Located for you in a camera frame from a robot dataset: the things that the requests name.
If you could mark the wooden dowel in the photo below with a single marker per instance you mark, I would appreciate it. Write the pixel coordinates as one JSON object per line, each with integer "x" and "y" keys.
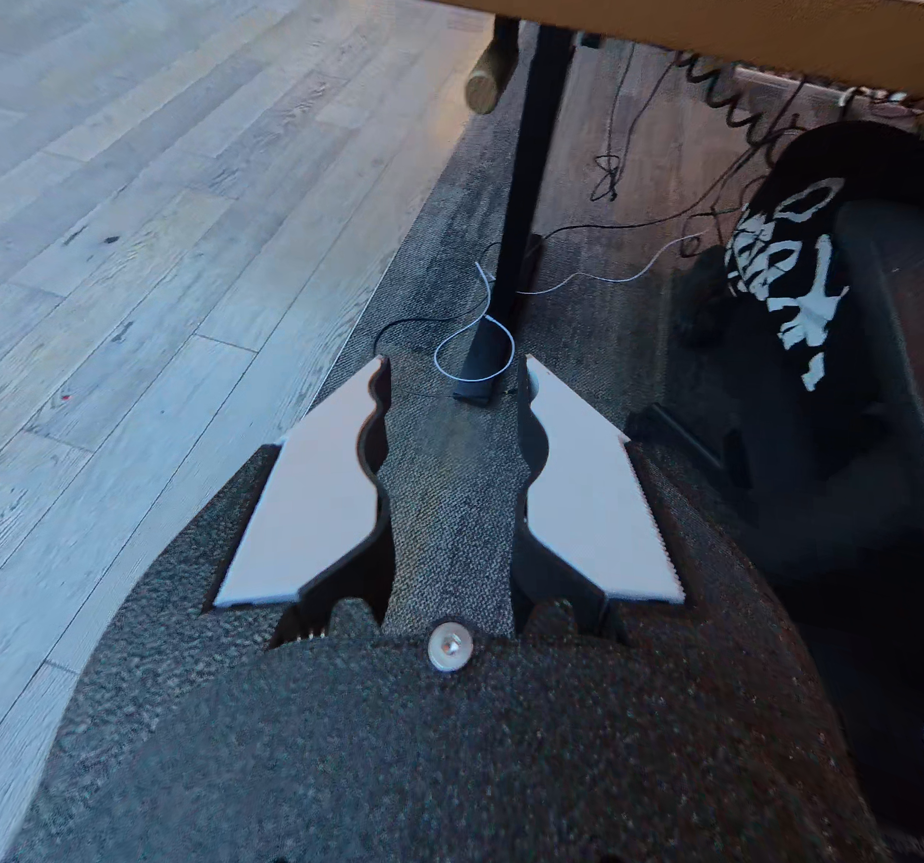
{"x": 487, "y": 76}

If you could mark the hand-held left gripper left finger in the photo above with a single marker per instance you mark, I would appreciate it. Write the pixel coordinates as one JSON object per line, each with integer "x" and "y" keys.
{"x": 303, "y": 509}

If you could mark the black desk leg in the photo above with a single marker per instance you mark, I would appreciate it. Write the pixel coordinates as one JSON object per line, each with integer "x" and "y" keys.
{"x": 534, "y": 156}

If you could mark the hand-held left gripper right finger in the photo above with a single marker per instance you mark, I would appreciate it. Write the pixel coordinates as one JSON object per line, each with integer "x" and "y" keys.
{"x": 599, "y": 509}

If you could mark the person's printed black trouser leg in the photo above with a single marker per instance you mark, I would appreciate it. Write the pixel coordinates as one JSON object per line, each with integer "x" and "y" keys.
{"x": 794, "y": 264}

